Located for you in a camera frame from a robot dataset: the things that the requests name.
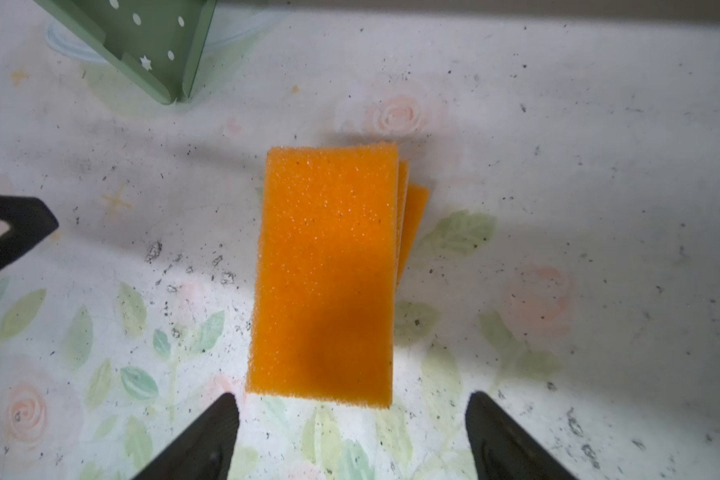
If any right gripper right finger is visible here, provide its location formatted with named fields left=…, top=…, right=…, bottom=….
left=465, top=391, right=575, bottom=480

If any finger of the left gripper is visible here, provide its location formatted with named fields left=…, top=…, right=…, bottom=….
left=0, top=195, right=59, bottom=271

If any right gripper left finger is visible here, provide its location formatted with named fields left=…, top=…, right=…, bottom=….
left=134, top=392, right=240, bottom=480

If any orange scrub sponge top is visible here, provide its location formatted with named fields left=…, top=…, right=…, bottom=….
left=247, top=143, right=399, bottom=408

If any orange scrub sponge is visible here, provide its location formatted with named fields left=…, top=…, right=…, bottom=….
left=396, top=160, right=409, bottom=265
left=247, top=143, right=399, bottom=408
left=397, top=183, right=430, bottom=283

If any orange scrub sponge bottom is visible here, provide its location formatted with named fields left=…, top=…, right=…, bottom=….
left=396, top=160, right=409, bottom=265

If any light green wooden shelf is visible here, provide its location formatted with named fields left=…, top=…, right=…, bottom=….
left=38, top=0, right=216, bottom=105

